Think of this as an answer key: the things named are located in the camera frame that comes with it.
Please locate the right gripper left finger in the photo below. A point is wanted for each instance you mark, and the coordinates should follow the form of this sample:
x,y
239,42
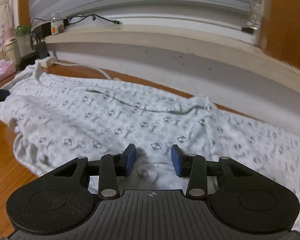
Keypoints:
x,y
113,166

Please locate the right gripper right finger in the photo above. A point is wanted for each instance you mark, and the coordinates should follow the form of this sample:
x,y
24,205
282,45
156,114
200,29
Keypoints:
x,y
193,167

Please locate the white patterned pajama garment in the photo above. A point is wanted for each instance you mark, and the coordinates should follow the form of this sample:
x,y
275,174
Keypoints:
x,y
59,118

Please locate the pink plastic bag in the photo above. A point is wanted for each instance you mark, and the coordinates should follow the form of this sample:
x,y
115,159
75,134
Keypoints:
x,y
7,68

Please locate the white cream tumbler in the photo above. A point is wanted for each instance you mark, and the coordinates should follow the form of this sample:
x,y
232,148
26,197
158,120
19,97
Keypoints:
x,y
11,50

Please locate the black flat case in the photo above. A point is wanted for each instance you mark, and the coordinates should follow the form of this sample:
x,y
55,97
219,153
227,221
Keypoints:
x,y
27,60

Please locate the white power strip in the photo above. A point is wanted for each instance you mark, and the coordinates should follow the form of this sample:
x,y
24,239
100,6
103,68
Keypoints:
x,y
46,62

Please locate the green lid shaker bottle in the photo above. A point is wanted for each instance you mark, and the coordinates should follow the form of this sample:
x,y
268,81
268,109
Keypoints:
x,y
23,36

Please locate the black box on stand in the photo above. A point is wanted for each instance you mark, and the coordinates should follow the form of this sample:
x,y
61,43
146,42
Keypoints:
x,y
40,32

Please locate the small orange label bottle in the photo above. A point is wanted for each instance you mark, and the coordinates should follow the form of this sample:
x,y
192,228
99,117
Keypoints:
x,y
57,24

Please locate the beige window sill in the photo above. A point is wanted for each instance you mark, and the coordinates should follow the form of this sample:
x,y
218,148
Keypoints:
x,y
197,43

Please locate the clear blind cord handle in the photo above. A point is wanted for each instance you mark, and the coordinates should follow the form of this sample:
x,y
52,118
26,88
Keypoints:
x,y
254,18

